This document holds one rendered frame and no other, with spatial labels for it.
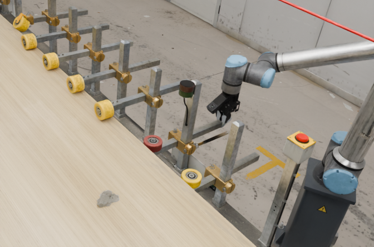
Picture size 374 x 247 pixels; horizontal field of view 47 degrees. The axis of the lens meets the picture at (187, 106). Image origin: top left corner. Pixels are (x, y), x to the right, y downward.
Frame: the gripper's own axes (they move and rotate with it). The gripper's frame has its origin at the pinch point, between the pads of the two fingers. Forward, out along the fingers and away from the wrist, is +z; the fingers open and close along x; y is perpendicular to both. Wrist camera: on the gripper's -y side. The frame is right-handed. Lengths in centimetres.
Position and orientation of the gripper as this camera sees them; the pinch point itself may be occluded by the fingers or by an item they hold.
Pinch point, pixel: (220, 126)
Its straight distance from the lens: 211.0
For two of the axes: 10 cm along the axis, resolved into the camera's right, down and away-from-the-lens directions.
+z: -1.2, 8.2, 5.5
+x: -6.5, -4.9, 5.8
